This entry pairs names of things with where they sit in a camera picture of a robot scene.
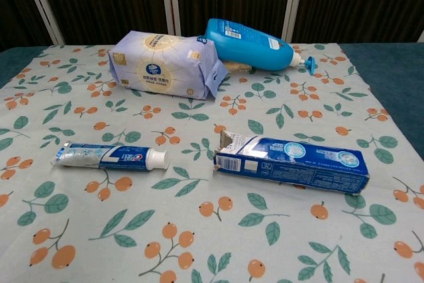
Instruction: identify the blue toothpaste carton box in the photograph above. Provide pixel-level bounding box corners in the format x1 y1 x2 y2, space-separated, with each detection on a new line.
213 131 371 196

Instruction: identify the blue white toothpaste tube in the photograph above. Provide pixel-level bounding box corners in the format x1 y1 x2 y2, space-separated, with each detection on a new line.
50 141 169 170

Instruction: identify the purple tissue pack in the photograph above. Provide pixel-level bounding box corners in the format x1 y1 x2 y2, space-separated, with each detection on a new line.
108 30 229 101

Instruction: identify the blue pump bottle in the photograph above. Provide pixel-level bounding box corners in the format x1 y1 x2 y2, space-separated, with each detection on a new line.
204 18 318 76

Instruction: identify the floral fruit print tablecloth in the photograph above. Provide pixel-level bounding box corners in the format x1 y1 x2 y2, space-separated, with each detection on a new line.
0 43 424 283

